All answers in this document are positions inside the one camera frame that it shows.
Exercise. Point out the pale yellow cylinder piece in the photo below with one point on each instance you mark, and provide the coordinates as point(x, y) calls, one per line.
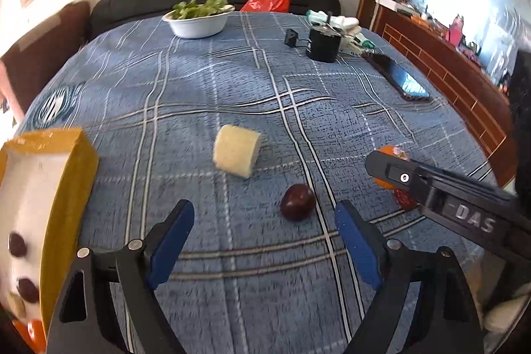
point(236, 150)

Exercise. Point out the smartphone in brown case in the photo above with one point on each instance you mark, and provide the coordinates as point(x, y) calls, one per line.
point(400, 78)

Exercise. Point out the large orange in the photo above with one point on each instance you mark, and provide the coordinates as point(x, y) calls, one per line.
point(32, 335)

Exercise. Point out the yellow cardboard box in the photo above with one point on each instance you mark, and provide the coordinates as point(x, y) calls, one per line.
point(70, 188)

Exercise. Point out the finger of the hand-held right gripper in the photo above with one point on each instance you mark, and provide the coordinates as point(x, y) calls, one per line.
point(394, 173)

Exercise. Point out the dark purple plum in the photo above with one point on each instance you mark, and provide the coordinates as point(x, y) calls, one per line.
point(27, 290)
point(297, 202)
point(17, 245)

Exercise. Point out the long white box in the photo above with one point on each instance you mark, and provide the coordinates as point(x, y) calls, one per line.
point(390, 3)

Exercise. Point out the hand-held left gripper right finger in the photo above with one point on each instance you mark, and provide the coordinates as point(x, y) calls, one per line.
point(356, 242)

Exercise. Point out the green leafy vegetables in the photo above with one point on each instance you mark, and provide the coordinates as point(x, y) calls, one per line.
point(199, 7)

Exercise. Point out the brown chair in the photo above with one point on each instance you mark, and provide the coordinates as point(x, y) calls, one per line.
point(41, 55)

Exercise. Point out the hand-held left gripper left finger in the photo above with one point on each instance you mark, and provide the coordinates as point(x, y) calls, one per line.
point(170, 246)

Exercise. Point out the green and white tube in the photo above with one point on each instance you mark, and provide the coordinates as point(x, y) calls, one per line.
point(317, 16)

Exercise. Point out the brown wooden partition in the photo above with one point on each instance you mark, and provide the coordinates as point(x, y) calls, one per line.
point(448, 76)

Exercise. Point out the white and green cloth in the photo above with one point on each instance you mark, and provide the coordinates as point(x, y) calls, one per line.
point(359, 46)

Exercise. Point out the pink bottle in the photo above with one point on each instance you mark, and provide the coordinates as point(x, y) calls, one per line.
point(455, 31)

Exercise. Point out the red date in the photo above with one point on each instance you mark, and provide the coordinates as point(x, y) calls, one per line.
point(404, 199)

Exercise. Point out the white and green clutter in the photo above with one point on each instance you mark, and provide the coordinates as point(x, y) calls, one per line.
point(348, 24)

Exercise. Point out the blue checked tablecloth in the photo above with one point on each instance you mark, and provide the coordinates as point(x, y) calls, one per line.
point(199, 88)

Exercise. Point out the small black device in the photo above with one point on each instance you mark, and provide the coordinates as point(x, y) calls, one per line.
point(291, 37)

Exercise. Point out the black box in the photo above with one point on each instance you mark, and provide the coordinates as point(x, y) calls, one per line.
point(322, 45)

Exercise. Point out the black sofa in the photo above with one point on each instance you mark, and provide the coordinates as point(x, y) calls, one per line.
point(124, 9)

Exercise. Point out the medium orange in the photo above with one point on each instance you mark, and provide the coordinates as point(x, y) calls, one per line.
point(390, 151)

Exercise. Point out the white bowl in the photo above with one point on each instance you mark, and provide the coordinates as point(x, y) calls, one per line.
point(197, 26)

